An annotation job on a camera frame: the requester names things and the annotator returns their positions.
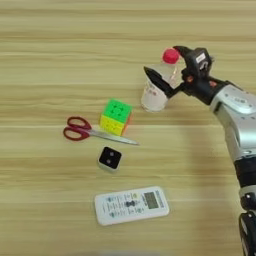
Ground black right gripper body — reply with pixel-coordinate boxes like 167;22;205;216
179;70;228;106

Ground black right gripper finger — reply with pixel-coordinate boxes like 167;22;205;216
172;45;196;60
143;65;185;100

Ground clear bottle red cap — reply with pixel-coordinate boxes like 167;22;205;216
140;48;181;113

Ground small black white cube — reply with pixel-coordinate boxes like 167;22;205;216
97;145;123;174

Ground white remote control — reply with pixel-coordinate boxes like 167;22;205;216
94;185;171;227

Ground small black white-label box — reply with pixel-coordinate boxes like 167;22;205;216
185;47;214;76

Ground green yellow puzzle cube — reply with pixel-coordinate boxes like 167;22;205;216
99;98;135;137

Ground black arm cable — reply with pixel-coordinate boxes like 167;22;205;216
208;75;244;91

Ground red handled scissors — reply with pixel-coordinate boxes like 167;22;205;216
62;115;140;146

